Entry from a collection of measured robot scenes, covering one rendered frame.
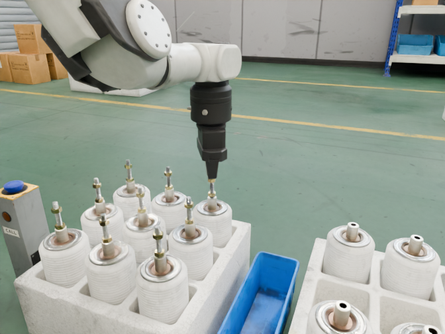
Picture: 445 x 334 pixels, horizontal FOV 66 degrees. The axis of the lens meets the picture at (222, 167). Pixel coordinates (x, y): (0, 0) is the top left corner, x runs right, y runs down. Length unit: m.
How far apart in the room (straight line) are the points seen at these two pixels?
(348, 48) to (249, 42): 1.51
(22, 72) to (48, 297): 3.78
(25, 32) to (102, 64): 4.01
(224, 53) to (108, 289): 0.49
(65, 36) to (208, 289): 0.51
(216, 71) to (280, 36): 5.09
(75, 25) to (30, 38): 4.01
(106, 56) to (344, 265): 0.59
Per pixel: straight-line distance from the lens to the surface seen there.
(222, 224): 0.82
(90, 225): 0.84
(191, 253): 0.72
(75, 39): 0.46
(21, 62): 4.41
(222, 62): 0.65
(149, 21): 0.48
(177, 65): 0.55
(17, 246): 0.96
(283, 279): 0.95
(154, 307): 0.67
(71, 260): 0.78
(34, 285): 0.83
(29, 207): 0.91
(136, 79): 0.50
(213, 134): 0.72
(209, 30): 6.12
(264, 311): 0.93
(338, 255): 0.77
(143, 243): 0.78
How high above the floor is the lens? 0.68
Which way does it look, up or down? 24 degrees down
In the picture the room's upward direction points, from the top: straight up
